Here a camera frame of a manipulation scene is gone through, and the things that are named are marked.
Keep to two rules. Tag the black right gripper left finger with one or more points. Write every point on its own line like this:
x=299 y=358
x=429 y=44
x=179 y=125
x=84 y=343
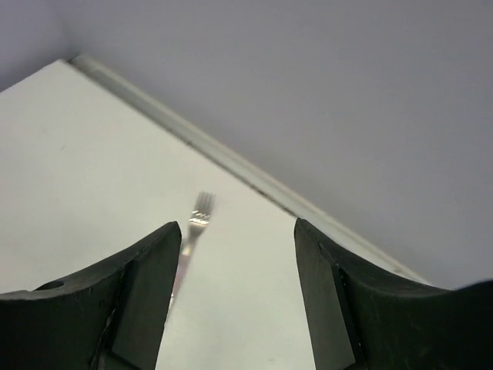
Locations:
x=110 y=315

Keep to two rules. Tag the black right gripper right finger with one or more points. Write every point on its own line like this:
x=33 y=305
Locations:
x=361 y=316

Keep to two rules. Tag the silver fork pink handle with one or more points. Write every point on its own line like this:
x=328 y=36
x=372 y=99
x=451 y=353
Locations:
x=197 y=223

